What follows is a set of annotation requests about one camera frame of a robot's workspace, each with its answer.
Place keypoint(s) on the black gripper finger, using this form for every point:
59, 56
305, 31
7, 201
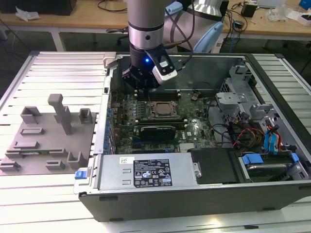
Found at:
132, 77
153, 83

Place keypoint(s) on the thin metal locking lever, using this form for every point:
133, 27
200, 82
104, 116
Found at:
149, 95

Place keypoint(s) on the silver CPU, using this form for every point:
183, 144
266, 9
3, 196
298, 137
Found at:
163, 107

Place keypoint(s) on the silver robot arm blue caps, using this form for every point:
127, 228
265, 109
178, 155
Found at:
145, 14

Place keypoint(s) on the CPU socket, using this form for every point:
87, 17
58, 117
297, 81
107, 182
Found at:
152, 115

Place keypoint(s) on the black RAM slot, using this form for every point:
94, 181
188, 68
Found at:
160, 121
170, 97
170, 90
160, 118
170, 93
181, 126

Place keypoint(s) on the round coin cell battery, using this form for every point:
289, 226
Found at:
194, 97

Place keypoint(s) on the black graphics card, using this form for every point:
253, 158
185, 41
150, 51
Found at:
158, 133

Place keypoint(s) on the wooden desk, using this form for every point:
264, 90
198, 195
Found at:
97, 19

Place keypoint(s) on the green motherboard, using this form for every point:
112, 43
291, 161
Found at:
201, 136

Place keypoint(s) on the silver chipset heatsink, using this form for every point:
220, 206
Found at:
187, 147

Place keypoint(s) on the grey metal disk bay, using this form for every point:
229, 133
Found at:
230, 97

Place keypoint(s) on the grey power supply unit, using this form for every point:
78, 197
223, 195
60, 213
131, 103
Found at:
114, 170

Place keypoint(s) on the large black box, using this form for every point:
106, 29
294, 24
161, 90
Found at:
225, 9

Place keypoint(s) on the black plastic shroud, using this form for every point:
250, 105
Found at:
213, 165

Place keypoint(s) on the small black power adapter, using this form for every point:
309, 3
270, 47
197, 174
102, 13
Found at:
239, 25

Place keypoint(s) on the black monitor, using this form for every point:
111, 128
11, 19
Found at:
48, 6

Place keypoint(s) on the grey parts rack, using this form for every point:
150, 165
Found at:
48, 145

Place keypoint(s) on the blue case latch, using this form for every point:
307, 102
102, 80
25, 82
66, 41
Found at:
80, 175

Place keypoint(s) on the small black box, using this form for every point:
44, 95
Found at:
249, 11

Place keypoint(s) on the crumpled white paper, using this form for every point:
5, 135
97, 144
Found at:
26, 14

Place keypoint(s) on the blue disk carrier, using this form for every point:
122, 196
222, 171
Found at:
252, 159

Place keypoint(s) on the black grey PC case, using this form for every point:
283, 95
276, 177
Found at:
194, 204

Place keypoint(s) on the hard disk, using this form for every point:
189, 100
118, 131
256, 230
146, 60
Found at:
264, 170

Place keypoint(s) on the flat grey device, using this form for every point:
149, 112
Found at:
271, 2

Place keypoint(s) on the clear plastic bag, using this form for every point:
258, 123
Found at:
279, 13

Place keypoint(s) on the white box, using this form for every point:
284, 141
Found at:
305, 19

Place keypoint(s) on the blue box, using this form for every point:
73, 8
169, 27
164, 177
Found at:
305, 4

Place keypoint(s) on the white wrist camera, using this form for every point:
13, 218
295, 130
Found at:
165, 77

